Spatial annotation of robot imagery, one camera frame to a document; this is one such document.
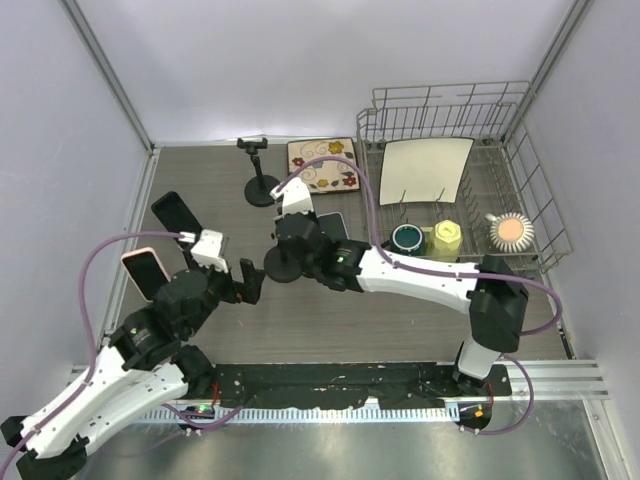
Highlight white square plate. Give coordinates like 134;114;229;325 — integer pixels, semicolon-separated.
379;137;474;206

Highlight purple case phone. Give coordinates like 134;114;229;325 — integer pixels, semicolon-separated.
318;212;349;243

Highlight black round phone stand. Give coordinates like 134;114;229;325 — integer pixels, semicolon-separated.
236;137;280;208
263;246;311;284

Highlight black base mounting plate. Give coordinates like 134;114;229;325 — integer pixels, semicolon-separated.
177;362;512;410

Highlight pink case phone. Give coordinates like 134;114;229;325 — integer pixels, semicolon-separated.
120;247;170;302

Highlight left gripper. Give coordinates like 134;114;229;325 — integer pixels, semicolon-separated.
185;245;266;336

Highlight white cable duct strip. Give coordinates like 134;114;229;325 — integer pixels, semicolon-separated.
134;399;459;425

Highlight grey wire dish rack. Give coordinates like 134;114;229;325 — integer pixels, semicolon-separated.
356;80;573;278

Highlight floral square plate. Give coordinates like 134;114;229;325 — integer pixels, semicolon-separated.
287;137;360;195

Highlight yellow faceted cup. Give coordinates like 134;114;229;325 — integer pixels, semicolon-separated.
426;220;463;262

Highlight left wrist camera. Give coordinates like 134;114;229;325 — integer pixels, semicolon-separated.
178;229;229;273

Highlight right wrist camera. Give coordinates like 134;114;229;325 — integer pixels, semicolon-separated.
269;177;315;216

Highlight black phone on white stand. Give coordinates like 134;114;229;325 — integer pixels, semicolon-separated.
151;191;203;241

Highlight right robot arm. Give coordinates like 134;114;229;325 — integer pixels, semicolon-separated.
264;213;529;395

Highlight dark green mug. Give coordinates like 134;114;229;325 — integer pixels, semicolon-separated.
381;223;427;257

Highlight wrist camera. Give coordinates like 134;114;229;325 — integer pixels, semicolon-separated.
269;177;315;216
178;229;229;273

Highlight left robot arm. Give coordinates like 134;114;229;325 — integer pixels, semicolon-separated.
1;259;265;479

